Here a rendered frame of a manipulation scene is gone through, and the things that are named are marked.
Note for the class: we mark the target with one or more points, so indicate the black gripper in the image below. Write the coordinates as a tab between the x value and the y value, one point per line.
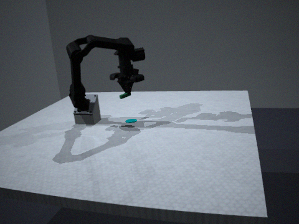
125	77

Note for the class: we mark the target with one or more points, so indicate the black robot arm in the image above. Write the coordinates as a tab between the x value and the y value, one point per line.
125	52

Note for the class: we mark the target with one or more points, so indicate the dark green square post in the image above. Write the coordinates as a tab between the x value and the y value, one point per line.
124	95

